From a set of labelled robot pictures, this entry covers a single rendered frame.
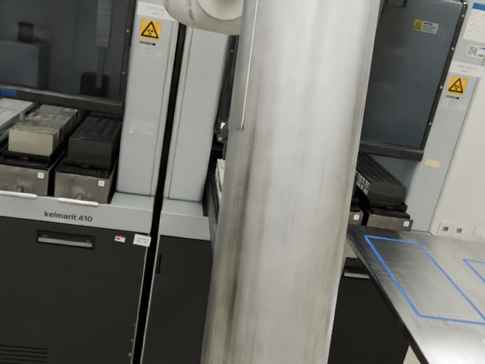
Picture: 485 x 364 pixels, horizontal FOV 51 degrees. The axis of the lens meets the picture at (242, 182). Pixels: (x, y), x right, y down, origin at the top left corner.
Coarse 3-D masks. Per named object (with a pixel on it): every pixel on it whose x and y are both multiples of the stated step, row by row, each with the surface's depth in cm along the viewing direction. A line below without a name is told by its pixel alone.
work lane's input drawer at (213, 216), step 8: (208, 176) 150; (208, 184) 147; (208, 192) 143; (216, 192) 135; (208, 200) 140; (216, 200) 130; (208, 208) 137; (216, 208) 128; (208, 216) 134; (216, 216) 123; (216, 224) 118; (216, 232) 114
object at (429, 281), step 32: (352, 224) 130; (384, 256) 115; (416, 256) 118; (448, 256) 121; (480, 256) 125; (384, 288) 100; (416, 288) 103; (448, 288) 105; (480, 288) 108; (416, 320) 91; (448, 320) 93; (480, 320) 95; (416, 352) 83; (448, 352) 83; (480, 352) 85
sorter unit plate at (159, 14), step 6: (138, 6) 128; (144, 6) 128; (150, 6) 128; (156, 6) 128; (162, 6) 128; (138, 12) 128; (144, 12) 128; (150, 12) 128; (156, 12) 128; (162, 12) 129; (162, 18) 129; (168, 18) 129
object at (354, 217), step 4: (352, 204) 146; (356, 204) 146; (352, 208) 143; (356, 208) 144; (352, 212) 143; (356, 212) 143; (360, 212) 144; (352, 216) 144; (356, 216) 144; (360, 216) 144; (348, 220) 144; (352, 220) 144; (356, 220) 144; (360, 220) 144; (356, 224) 145; (360, 224) 145
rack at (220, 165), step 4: (220, 160) 147; (224, 160) 147; (220, 164) 144; (224, 164) 144; (216, 168) 148; (220, 168) 139; (216, 172) 146; (220, 172) 136; (216, 176) 145; (220, 176) 134; (216, 180) 144; (220, 180) 133; (216, 184) 142; (220, 184) 138; (220, 188) 140; (220, 192) 138; (220, 196) 129
